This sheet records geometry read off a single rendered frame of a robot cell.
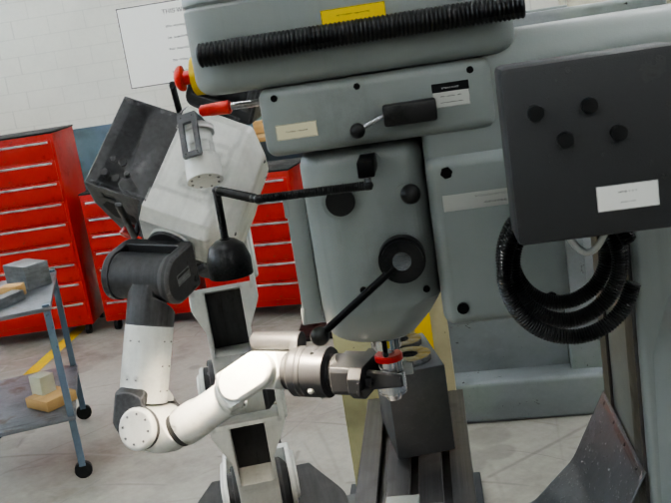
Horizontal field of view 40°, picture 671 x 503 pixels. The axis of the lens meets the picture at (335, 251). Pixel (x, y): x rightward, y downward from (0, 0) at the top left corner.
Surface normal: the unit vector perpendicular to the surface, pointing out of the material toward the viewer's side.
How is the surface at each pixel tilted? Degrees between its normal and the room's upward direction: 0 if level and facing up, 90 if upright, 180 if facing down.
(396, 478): 0
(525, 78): 90
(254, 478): 28
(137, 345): 70
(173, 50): 90
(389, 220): 90
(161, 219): 96
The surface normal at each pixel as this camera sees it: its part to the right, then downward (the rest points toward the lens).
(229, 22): -0.08, 0.24
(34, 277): 0.74, 0.04
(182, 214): 0.04, -0.33
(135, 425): -0.38, -0.08
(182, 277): 0.93, 0.04
